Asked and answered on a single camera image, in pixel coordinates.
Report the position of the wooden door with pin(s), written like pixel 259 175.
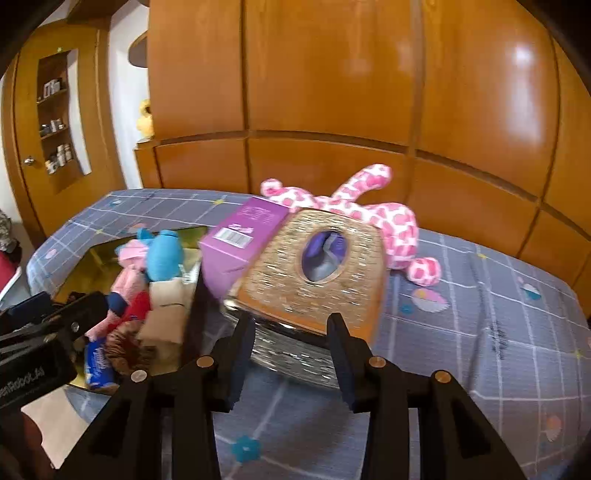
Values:
pixel 27 115

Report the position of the tissue paper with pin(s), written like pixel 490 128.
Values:
pixel 323 267

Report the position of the red plush toy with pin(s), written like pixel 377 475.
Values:
pixel 138 309

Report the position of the pink spotted plush giraffe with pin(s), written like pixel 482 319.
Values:
pixel 392 221

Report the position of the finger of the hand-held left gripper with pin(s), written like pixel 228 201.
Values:
pixel 30 307
pixel 85 314

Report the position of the gold metal tin box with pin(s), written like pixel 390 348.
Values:
pixel 102 257

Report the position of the brown patterned scrunchie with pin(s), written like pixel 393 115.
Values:
pixel 117 353

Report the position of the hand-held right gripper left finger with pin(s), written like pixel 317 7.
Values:
pixel 240 367

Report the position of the curved wooden wall shelf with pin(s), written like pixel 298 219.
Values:
pixel 138 50

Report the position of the group of small bottles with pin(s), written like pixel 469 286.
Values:
pixel 57 157

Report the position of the yellow plush toy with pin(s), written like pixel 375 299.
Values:
pixel 145 120

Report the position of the grey printed bed sheet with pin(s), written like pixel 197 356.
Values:
pixel 461 369

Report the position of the ornate gold tissue box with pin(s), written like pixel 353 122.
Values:
pixel 277 290

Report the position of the purple cardboard box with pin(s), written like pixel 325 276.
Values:
pixel 240 249

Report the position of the pink plush doll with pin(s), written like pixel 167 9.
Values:
pixel 127 281

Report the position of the small blue white packet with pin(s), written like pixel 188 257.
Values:
pixel 99 367

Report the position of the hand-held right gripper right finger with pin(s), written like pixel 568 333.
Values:
pixel 344 369

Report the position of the blue plush mouse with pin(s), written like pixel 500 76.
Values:
pixel 164 258

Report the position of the wooden wardrobe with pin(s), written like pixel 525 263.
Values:
pixel 323 69

